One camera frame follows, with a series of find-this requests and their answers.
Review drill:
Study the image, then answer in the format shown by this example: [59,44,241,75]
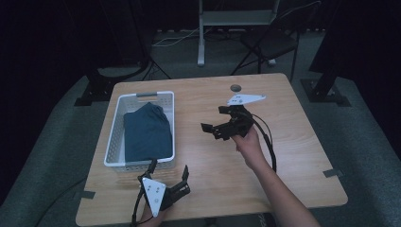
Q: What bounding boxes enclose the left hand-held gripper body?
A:
[137,175,191,218]

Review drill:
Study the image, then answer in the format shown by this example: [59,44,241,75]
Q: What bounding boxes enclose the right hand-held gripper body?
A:
[213,93,267,142]

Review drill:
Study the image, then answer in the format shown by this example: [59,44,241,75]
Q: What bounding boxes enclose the dark blue cloth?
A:
[122,101,174,164]

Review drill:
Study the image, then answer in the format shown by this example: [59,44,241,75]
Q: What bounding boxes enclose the white plastic basket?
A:
[103,90,176,174]

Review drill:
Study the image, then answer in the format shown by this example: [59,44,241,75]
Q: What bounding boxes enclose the person's right hand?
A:
[231,125,270,172]

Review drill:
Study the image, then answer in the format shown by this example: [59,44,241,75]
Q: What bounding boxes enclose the person's left hand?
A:
[139,203,168,227]

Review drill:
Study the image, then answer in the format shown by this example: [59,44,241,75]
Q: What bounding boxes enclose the black tripod legs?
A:
[138,57,173,81]

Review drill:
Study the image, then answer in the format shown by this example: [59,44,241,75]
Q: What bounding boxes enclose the black folding chair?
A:
[231,0,323,82]

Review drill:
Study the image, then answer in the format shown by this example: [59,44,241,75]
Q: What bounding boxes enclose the black stand base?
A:
[299,46,352,108]
[73,59,151,108]

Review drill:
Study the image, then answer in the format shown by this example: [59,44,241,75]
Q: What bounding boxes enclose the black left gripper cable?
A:
[131,183,147,227]

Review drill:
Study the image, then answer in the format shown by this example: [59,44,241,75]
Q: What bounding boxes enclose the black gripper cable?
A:
[131,183,147,227]
[247,113,278,173]

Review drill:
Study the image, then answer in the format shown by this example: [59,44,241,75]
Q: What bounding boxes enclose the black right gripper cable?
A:
[247,113,278,173]

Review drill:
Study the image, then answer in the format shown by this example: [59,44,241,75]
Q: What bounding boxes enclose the white metal desk frame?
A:
[196,0,281,67]

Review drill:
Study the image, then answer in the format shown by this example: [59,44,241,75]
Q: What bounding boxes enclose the white floor cable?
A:
[151,26,213,48]

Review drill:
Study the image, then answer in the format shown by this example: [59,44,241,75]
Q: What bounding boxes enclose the black floor cable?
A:
[33,177,88,227]

